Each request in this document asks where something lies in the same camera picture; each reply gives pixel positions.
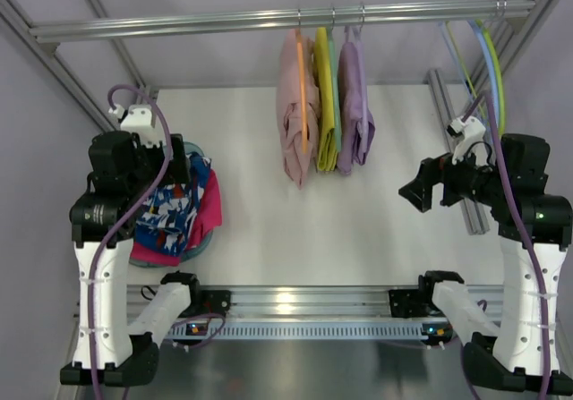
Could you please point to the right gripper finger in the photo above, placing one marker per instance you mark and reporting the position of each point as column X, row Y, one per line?
column 418, row 192
column 429, row 172

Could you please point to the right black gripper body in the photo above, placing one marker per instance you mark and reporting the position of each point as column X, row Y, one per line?
column 446, row 180

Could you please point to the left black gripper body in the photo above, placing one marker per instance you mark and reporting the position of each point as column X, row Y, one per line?
column 175, row 159

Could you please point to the pink trousers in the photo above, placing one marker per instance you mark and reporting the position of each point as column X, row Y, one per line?
column 297, row 119

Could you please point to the orange hanger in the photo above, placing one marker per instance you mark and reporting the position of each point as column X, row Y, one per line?
column 302, row 84

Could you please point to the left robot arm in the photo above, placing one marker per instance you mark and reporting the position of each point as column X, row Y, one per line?
column 111, row 351

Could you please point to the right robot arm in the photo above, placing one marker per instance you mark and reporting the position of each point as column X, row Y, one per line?
column 535, row 231

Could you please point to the purple trousers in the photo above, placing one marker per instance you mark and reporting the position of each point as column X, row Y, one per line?
column 357, row 124

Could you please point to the yellow trousers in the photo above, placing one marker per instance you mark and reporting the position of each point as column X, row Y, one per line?
column 327, row 150

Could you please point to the lime green empty hanger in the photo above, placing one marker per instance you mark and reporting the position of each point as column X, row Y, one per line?
column 497, row 73

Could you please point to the purple hanger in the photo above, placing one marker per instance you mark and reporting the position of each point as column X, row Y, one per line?
column 357, row 31

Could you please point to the teal laundry basket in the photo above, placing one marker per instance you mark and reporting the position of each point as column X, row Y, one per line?
column 179, row 219

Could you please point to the magenta garment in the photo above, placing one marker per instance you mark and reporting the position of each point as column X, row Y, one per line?
column 209, row 217

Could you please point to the blue patterned garment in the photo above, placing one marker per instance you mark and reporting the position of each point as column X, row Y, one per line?
column 164, row 228

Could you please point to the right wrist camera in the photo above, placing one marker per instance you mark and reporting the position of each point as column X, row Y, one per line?
column 467, row 132

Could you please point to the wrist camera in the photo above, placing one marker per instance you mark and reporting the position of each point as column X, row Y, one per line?
column 139, row 119
column 467, row 132

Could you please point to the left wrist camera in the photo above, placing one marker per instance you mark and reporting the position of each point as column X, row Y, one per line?
column 139, row 119

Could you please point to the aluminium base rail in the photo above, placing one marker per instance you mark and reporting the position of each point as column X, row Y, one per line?
column 348, row 303

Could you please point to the right frame post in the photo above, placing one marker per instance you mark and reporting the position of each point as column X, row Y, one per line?
column 512, row 37

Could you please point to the frame post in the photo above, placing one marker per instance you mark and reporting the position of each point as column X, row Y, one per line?
column 512, row 37
column 84, row 73

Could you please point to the grey slotted cable duct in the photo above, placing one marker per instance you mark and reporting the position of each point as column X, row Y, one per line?
column 312, row 330

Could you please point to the aluminium hanging rail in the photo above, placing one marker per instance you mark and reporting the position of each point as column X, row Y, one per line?
column 203, row 23

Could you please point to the left frame post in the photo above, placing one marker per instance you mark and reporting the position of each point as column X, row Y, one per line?
column 84, row 73

